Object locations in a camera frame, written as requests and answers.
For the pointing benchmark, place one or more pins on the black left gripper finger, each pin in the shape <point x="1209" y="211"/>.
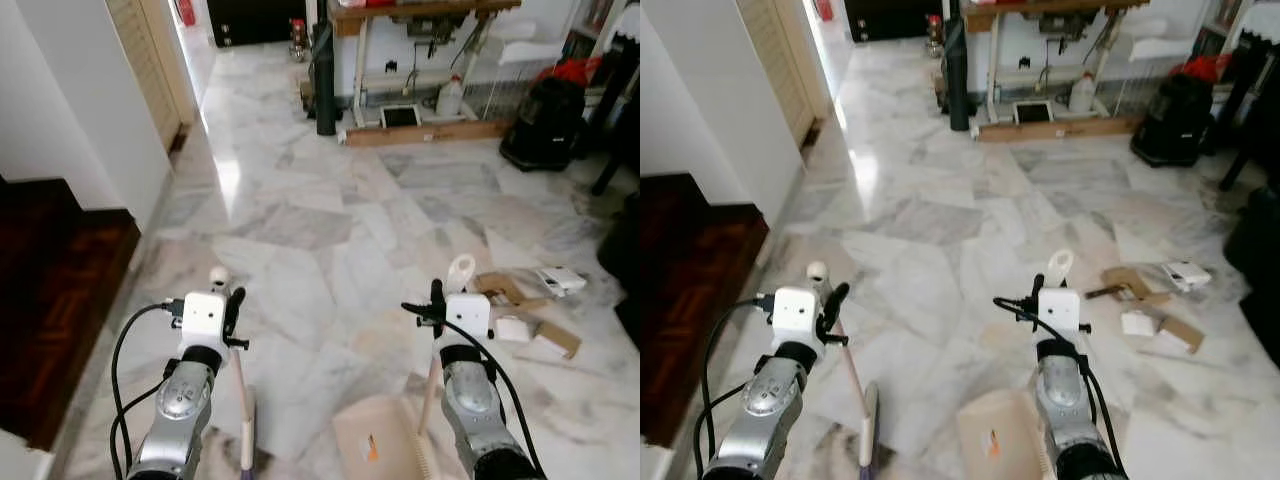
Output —
<point x="236" y="308"/>
<point x="834" y="303"/>

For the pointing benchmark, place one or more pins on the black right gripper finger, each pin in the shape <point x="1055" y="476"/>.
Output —
<point x="1037" y="288"/>
<point x="437" y="293"/>

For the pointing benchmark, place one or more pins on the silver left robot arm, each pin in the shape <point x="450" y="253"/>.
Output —
<point x="760" y="405"/>
<point x="175" y="410"/>

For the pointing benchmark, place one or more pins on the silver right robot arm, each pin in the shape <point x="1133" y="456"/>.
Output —
<point x="1065" y="400"/>
<point x="475" y="400"/>

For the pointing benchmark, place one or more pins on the folded brown cardboard piece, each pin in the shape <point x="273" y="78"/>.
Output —
<point x="505" y="290"/>
<point x="1125" y="283"/>

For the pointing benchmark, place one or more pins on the white paper scrap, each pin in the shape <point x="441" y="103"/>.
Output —
<point x="1139" y="323"/>
<point x="514" y="329"/>

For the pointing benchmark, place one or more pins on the small white box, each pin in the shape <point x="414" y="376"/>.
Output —
<point x="562" y="280"/>
<point x="1190" y="275"/>

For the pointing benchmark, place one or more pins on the flat brown cardboard piece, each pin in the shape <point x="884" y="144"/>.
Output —
<point x="1182" y="333"/>
<point x="560" y="338"/>

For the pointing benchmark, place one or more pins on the wooden workbench with white legs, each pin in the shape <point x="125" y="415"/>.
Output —
<point x="1060" y="128"/>
<point x="430" y="133"/>

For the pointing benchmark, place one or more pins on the white framed tablet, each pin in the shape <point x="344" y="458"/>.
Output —
<point x="1033" y="112"/>
<point x="400" y="116"/>

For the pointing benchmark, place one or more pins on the white plastic jug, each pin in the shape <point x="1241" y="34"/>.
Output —
<point x="1083" y="94"/>
<point x="451" y="98"/>

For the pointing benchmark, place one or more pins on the black fabric bag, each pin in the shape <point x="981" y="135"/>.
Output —
<point x="1258" y="270"/>

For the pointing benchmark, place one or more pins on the tall black cylinder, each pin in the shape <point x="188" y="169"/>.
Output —
<point x="958" y="80"/>
<point x="325" y="85"/>

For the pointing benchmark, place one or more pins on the louvred wooden door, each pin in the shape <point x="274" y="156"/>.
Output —
<point x="150" y="70"/>
<point x="790" y="65"/>

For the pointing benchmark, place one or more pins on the red cloth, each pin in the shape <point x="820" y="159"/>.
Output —
<point x="572" y="72"/>
<point x="1205" y="68"/>

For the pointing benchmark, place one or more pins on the small dark bottle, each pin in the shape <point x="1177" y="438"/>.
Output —
<point x="934" y="35"/>
<point x="297" y="40"/>

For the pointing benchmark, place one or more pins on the black cabinet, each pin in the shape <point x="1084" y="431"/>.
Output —
<point x="890" y="18"/>
<point x="255" y="22"/>

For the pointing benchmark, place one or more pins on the red fire extinguisher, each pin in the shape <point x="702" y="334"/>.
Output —
<point x="822" y="9"/>
<point x="185" y="12"/>

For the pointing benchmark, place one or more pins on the white scalloped tablecloth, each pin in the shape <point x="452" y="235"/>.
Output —
<point x="1262" y="32"/>

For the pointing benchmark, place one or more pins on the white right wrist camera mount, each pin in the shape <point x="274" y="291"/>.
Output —
<point x="467" y="318"/>
<point x="1060" y="313"/>

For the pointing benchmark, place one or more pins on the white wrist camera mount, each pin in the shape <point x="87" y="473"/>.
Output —
<point x="467" y="318"/>
<point x="1060" y="313"/>
<point x="797" y="317"/>
<point x="204" y="320"/>

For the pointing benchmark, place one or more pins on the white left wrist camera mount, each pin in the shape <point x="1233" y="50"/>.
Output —
<point x="797" y="317"/>
<point x="204" y="320"/>

